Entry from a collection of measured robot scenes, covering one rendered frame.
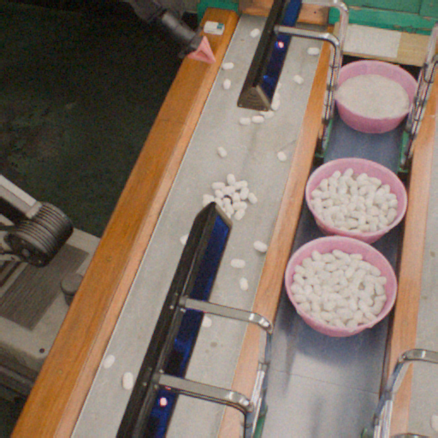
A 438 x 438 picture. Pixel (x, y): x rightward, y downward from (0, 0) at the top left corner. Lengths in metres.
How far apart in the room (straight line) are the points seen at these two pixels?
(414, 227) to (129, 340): 0.77
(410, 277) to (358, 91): 0.71
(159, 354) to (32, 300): 0.92
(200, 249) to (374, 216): 0.70
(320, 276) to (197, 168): 0.48
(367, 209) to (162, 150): 0.59
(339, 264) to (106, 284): 0.57
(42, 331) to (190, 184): 0.58
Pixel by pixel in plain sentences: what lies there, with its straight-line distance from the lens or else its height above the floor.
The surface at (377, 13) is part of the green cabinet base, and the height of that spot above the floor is 0.83.
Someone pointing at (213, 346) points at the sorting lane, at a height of 0.74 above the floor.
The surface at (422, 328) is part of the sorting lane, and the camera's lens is 1.68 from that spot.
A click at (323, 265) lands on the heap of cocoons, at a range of 1.73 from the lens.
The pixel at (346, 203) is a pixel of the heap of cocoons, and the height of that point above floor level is 0.74.
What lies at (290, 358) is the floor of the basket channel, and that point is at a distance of 1.66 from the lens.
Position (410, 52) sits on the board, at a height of 0.78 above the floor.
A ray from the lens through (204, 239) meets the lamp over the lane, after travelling 1.30.
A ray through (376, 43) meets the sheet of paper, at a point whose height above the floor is 0.78.
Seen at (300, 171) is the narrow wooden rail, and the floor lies 0.76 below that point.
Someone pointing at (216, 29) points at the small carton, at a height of 0.78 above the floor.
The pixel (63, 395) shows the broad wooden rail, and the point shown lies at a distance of 1.55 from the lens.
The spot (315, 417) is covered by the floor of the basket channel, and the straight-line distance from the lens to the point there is 1.60.
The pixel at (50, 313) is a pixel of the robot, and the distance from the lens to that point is 2.01.
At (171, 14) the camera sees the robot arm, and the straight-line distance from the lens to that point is 2.04.
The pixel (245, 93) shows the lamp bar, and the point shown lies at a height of 1.09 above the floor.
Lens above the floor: 2.15
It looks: 51 degrees down
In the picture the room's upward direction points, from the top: 1 degrees counter-clockwise
